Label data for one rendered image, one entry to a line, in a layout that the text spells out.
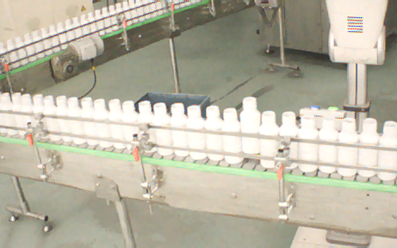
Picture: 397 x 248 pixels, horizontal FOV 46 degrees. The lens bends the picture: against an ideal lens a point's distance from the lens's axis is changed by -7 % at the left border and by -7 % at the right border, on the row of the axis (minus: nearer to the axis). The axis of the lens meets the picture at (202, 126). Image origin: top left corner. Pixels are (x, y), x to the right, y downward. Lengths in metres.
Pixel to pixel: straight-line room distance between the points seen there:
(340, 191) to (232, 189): 0.34
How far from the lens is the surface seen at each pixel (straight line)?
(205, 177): 1.52
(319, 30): 5.21
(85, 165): 1.76
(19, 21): 5.45
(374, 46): 1.87
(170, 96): 2.21
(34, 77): 2.98
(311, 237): 2.36
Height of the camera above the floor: 1.75
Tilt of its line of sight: 26 degrees down
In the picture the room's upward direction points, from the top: 7 degrees counter-clockwise
